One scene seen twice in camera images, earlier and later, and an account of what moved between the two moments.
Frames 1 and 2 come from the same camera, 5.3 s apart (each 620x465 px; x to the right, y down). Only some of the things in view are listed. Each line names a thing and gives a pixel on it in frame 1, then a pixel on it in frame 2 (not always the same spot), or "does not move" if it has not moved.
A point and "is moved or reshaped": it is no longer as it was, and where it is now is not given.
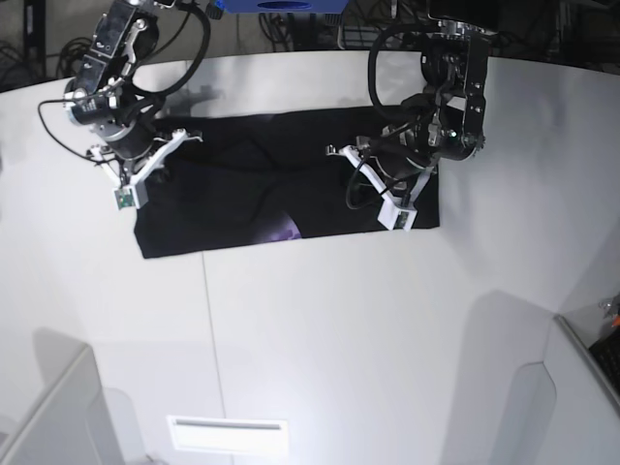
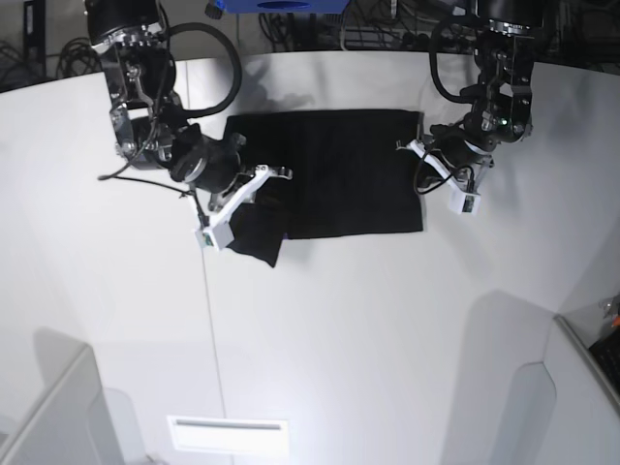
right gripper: (401, 157) to (466, 158)
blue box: (285, 7) does not move
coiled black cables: (72, 56) does not move
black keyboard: (605, 353) does not move
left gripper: (135, 148) to (215, 167)
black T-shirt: (263, 177) is moved or reshaped
